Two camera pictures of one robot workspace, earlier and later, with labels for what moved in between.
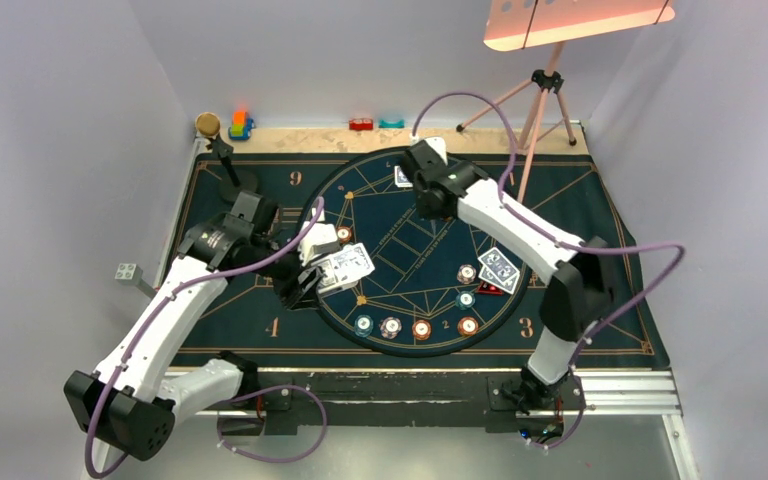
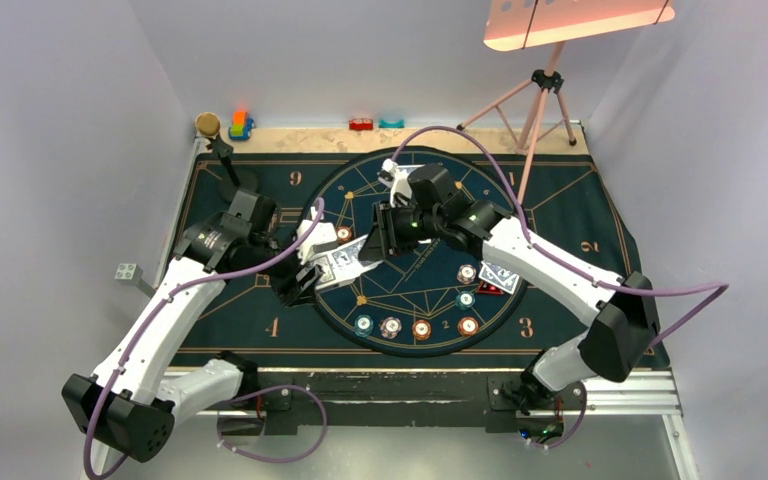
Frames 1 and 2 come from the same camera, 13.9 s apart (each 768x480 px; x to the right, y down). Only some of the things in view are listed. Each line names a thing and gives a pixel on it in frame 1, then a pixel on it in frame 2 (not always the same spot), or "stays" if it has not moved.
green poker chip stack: (363, 325) stays
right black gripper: (425, 213) to (384, 239)
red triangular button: (488, 289) stays
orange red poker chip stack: (421, 329) stays
